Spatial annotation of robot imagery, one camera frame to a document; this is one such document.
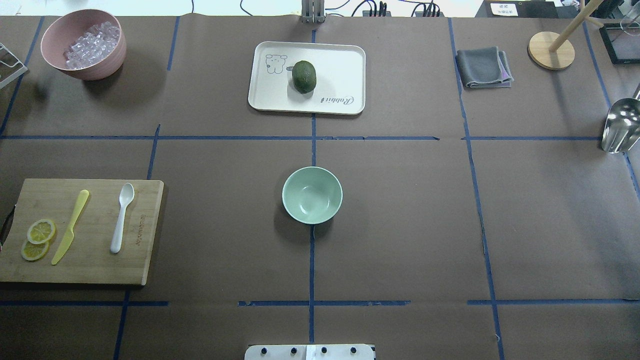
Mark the wooden stand with round base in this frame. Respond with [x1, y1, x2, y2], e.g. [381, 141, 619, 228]
[527, 0, 604, 71]

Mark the aluminium frame post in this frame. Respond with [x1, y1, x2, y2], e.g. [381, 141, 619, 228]
[301, 0, 326, 24]

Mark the green avocado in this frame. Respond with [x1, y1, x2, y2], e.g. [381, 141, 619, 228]
[291, 60, 318, 94]

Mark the shiny metal scoop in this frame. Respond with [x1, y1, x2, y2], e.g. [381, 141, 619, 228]
[600, 98, 640, 154]

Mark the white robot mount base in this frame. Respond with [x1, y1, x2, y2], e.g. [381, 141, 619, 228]
[244, 343, 377, 360]

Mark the black framed tray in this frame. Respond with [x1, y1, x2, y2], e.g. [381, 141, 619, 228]
[599, 22, 640, 65]

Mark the bamboo cutting board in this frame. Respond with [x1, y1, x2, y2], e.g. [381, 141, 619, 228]
[0, 178, 165, 286]

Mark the mint green bowl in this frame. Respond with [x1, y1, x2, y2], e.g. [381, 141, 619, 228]
[281, 166, 344, 225]

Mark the lemon slice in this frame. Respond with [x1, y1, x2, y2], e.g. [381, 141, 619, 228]
[26, 218, 57, 245]
[20, 240, 50, 262]

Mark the pink bowl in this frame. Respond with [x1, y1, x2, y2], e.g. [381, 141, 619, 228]
[40, 9, 127, 81]

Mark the upper lemon slice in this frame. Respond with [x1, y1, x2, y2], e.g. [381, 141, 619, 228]
[26, 218, 57, 245]

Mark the lower lemon slice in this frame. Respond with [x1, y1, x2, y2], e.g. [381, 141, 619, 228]
[20, 240, 50, 262]

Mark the cream rabbit tray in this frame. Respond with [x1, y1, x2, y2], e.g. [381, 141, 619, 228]
[247, 41, 366, 116]

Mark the white plastic spoon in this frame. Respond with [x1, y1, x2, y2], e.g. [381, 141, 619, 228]
[110, 183, 135, 255]

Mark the grey folded cloth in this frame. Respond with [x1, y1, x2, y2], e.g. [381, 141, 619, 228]
[455, 47, 514, 89]

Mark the clear ice cubes pile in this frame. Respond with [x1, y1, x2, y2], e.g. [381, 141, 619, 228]
[63, 22, 121, 69]

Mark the yellow plastic knife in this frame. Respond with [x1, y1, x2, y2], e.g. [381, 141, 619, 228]
[51, 189, 90, 265]

